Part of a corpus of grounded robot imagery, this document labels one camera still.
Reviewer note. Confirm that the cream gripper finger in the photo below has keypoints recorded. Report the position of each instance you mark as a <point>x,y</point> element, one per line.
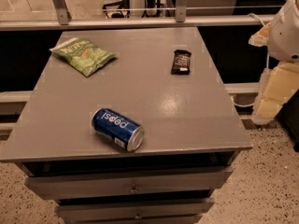
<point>277,86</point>
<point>260,38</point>

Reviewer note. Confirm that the black rxbar chocolate bar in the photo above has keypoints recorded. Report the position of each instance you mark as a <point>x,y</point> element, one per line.
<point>181,62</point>

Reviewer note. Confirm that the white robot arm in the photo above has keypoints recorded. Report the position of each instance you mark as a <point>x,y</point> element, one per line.
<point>283,37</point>

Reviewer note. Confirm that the green jalapeno chip bag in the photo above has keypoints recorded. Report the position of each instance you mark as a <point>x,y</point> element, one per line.
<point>83,55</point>

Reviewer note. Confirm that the black office chair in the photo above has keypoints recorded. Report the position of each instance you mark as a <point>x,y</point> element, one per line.
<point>116,9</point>

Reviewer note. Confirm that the grey drawer cabinet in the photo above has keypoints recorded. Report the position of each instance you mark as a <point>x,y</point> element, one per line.
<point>145,140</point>

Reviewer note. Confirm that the blue pepsi can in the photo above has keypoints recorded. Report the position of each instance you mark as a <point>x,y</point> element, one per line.
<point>122,131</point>

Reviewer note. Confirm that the metal railing frame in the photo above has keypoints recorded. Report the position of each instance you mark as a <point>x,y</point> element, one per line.
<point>22,15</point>

